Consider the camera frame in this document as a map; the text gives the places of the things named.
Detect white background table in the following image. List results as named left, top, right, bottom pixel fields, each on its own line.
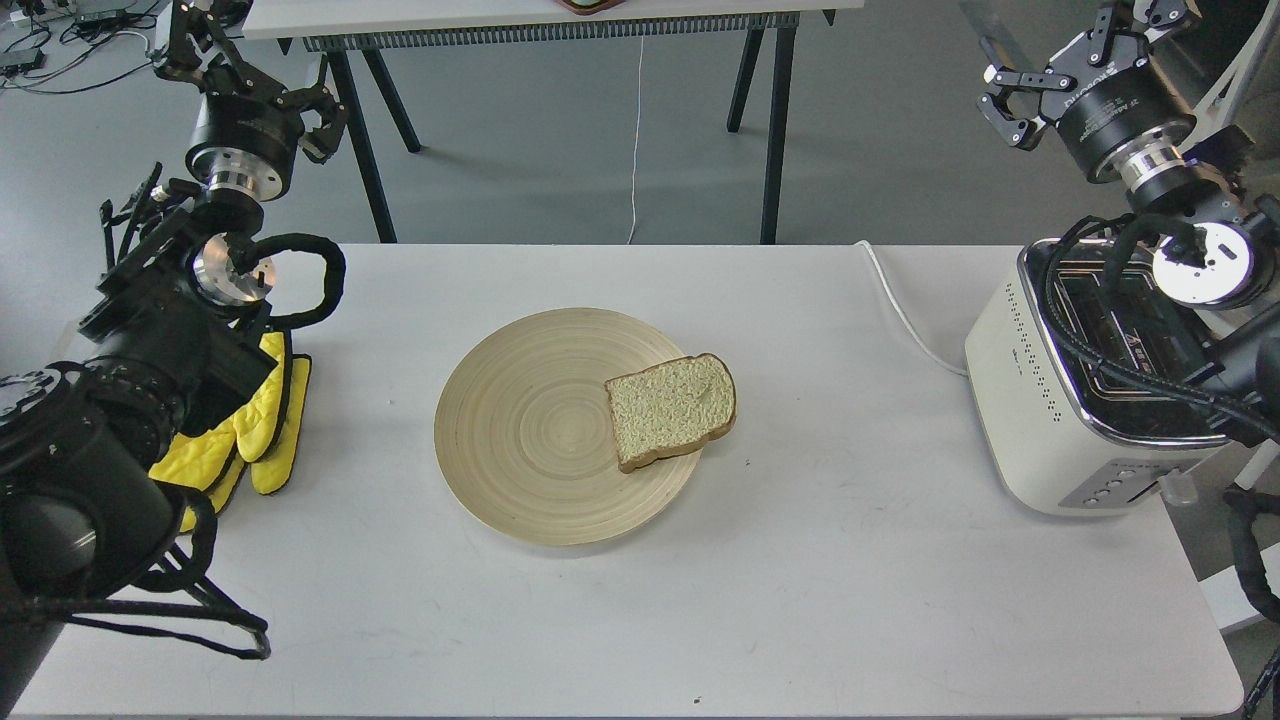
left=243, top=1, right=856, bottom=245

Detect cream white toaster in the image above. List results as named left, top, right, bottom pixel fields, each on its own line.
left=965, top=240, right=1229, bottom=518

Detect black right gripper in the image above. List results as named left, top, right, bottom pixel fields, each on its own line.
left=977, top=1, right=1196, bottom=184

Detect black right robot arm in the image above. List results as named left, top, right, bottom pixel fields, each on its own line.
left=965, top=1, right=1277, bottom=623

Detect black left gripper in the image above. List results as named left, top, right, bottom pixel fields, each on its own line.
left=152, top=1, right=349, bottom=200

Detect white toaster power cable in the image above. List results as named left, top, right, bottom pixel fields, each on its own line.
left=855, top=240, right=969, bottom=378

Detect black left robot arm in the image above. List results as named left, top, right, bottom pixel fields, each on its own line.
left=1, top=1, right=348, bottom=714

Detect brown object on background table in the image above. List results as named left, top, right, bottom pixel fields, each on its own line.
left=556, top=0, right=625, bottom=15

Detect yellow oven mitt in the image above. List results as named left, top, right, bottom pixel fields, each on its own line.
left=148, top=331, right=314, bottom=514

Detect black floor cables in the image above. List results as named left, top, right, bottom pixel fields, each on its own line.
left=0, top=0, right=166, bottom=97

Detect round bamboo plate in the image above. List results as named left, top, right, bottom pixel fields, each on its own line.
left=434, top=307, right=699, bottom=547

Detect slice of bread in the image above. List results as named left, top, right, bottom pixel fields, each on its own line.
left=604, top=354, right=737, bottom=473

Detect thin white hanging cable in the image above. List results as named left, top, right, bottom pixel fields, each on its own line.
left=626, top=36, right=645, bottom=245

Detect white office chair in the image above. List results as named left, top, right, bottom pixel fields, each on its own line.
left=1192, top=1, right=1277, bottom=141

